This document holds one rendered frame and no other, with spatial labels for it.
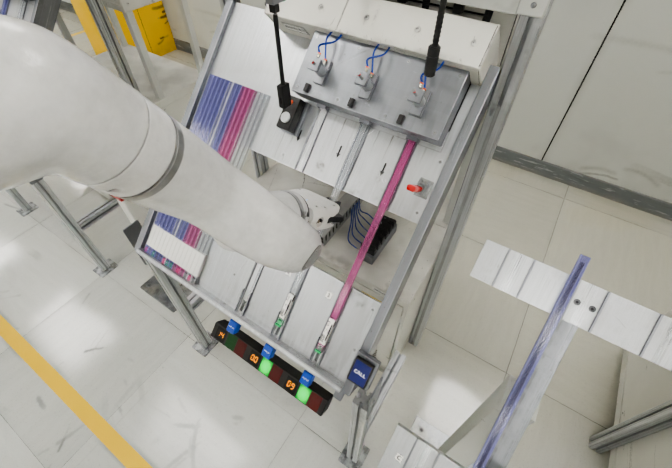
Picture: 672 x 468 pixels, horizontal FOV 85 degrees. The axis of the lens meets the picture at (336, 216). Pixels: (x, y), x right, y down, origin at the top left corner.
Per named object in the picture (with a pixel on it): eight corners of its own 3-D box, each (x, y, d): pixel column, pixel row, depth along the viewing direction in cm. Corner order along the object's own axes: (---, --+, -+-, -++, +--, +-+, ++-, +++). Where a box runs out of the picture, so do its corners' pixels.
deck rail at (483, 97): (358, 385, 82) (348, 396, 76) (350, 380, 82) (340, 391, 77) (500, 80, 74) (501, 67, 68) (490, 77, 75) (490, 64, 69)
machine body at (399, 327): (386, 382, 147) (408, 305, 101) (253, 297, 173) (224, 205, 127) (447, 268, 184) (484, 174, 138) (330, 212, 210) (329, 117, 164)
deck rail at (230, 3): (157, 251, 107) (138, 252, 101) (152, 248, 108) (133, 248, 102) (247, 13, 99) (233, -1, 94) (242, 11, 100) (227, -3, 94)
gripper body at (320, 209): (317, 205, 63) (344, 201, 73) (271, 183, 67) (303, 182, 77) (304, 244, 65) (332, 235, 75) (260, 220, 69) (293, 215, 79)
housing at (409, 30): (481, 98, 76) (480, 69, 63) (293, 43, 94) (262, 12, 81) (498, 61, 75) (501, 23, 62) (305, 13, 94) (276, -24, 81)
